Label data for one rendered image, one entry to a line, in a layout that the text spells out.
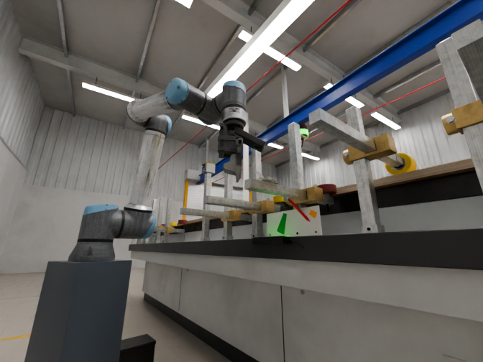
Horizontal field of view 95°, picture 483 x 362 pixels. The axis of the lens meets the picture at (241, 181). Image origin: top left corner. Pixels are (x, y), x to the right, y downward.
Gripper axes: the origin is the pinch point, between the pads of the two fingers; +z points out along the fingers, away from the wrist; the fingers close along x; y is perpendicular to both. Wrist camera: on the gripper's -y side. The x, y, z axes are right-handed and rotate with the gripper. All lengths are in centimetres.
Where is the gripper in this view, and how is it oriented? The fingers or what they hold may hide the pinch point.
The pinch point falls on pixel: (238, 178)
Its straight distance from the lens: 73.8
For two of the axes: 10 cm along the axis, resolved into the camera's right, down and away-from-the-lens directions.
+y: -10.0, -0.2, -0.7
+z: 0.0, 9.6, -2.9
